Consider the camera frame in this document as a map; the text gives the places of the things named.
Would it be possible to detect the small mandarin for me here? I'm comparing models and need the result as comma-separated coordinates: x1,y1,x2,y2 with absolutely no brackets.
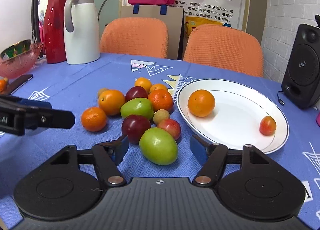
81,107,107,132

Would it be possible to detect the dark red plum front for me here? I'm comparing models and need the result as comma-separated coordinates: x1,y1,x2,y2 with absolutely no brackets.
121,115,151,144

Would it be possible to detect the dark red plum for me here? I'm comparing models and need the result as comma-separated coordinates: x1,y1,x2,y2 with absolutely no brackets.
121,115,151,144
125,86,148,102

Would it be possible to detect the pink red small apple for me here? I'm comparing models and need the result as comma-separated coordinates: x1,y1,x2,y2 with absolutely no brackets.
157,118,181,140

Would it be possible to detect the round green apple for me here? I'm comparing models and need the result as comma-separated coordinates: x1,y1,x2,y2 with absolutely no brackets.
139,127,178,166

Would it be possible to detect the large orange front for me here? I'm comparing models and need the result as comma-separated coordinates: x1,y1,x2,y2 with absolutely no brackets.
188,89,215,117

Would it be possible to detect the oblong green fruit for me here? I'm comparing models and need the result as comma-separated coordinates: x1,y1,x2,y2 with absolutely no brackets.
120,97,154,120

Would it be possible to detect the small red-yellow plum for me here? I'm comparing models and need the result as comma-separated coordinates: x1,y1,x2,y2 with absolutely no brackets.
259,116,277,136

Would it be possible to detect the small tan longan fruit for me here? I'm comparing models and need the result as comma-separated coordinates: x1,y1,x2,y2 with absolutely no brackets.
153,109,170,125

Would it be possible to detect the bumpy mandarin orange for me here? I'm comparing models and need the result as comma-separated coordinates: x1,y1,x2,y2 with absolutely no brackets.
148,89,174,112

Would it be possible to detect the small orange at edge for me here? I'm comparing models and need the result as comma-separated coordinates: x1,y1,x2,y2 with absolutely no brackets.
0,77,9,94

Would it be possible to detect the blue patterned tablecloth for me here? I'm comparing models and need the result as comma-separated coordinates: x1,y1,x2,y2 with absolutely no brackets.
1,54,319,229

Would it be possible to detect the pink glass bowl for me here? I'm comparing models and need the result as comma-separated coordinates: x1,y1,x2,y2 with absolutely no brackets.
0,40,43,79

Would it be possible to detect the white round plate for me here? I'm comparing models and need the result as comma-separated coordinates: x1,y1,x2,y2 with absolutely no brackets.
176,79,290,154

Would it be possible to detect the small tan fruit left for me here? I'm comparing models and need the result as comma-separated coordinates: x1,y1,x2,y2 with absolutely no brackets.
97,88,108,97

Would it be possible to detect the white thermos jug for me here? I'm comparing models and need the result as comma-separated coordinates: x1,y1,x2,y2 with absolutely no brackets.
63,0,100,65

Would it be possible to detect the red thermos jug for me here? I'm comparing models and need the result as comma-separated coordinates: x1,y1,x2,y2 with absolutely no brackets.
43,0,67,64

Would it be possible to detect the pink thermos bottle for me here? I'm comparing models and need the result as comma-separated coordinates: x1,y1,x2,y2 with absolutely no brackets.
316,112,320,127

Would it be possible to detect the right orange chair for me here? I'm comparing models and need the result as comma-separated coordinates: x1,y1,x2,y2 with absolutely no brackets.
183,24,264,77

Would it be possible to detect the orange chair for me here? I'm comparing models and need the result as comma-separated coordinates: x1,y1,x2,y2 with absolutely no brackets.
183,24,264,77
100,17,169,58

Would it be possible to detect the black speaker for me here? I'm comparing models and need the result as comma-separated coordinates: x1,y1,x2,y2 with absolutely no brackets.
281,24,320,109

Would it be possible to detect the left orange chair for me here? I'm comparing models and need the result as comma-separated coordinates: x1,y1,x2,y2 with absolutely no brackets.
100,17,169,58

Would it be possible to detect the yellow snack bag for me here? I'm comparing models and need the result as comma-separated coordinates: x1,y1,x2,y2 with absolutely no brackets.
184,16,223,38

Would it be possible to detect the brown paper bag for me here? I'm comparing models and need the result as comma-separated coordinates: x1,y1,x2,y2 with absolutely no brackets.
119,4,185,60

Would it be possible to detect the white Chinese poster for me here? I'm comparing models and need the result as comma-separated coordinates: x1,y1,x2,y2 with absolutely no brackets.
120,0,251,32

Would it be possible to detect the dark monitor frame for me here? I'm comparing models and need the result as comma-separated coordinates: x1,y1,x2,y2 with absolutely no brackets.
31,0,41,44

